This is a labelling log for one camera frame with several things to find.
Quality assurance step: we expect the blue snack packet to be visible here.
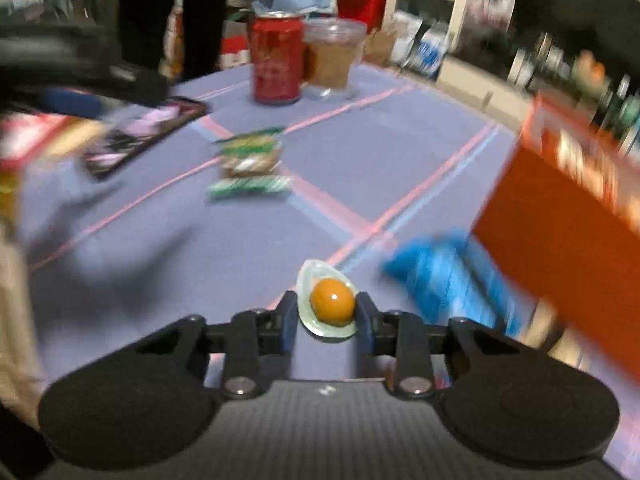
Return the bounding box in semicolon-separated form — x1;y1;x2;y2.
382;231;526;337

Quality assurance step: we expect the orange jelly cup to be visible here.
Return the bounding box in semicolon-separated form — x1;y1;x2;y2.
295;259;358;340

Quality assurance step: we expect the green snack packet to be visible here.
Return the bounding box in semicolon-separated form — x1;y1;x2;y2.
207;127;292;200

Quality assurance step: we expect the purple plaid tablecloth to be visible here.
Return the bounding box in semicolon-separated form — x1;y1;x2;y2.
14;62;640;480

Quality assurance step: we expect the orange storage box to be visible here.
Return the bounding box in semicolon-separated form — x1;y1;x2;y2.
472;94;639;377

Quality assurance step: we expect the black smartphone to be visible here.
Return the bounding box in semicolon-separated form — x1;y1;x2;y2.
81;96;209;181

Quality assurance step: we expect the clear plastic jar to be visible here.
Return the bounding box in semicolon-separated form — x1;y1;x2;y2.
303;18;368;100

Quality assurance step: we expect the red soda can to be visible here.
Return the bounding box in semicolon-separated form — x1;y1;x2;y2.
250;11;304;105

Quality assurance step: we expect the white framed small cabinet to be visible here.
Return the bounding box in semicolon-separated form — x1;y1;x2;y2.
383;0;468;79

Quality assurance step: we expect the person in plaid shirt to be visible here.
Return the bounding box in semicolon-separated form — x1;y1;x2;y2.
117;0;227;81

